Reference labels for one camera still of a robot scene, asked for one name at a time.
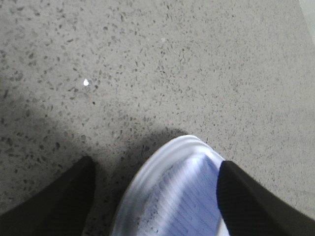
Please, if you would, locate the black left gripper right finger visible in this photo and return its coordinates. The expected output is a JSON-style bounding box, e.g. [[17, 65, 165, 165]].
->
[[217, 161, 315, 236]]

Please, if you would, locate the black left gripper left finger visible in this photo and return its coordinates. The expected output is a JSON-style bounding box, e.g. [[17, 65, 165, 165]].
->
[[0, 156, 95, 236]]

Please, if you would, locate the light blue slipper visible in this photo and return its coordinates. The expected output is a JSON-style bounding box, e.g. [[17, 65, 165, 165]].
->
[[110, 135, 229, 236]]

